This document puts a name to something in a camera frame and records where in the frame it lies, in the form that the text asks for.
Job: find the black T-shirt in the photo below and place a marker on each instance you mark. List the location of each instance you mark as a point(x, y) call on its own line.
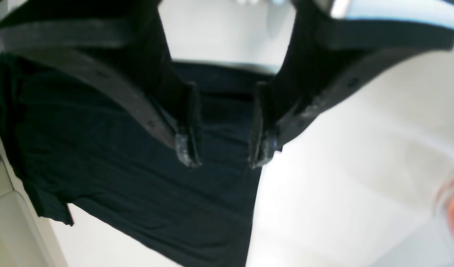
point(69, 143)

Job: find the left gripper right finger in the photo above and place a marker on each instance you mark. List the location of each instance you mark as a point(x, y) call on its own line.
point(337, 47)

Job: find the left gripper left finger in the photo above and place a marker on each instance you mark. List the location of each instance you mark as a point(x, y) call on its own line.
point(119, 48)

